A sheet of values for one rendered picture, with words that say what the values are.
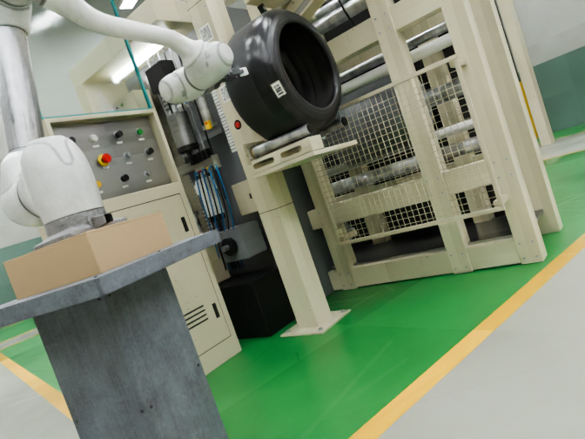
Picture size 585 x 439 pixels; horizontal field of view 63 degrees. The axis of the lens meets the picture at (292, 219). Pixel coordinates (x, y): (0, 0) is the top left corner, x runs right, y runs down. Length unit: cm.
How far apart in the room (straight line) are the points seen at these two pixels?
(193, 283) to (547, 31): 973
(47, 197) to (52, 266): 18
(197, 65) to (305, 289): 121
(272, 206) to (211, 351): 74
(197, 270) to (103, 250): 118
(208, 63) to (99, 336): 87
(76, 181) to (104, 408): 57
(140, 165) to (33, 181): 106
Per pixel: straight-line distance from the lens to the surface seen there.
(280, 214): 228
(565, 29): 1103
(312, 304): 235
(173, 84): 167
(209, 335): 235
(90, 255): 119
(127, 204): 220
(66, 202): 131
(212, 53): 158
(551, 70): 1113
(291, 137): 205
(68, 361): 137
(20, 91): 162
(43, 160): 134
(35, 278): 133
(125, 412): 131
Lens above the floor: 70
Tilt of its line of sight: 4 degrees down
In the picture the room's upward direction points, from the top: 19 degrees counter-clockwise
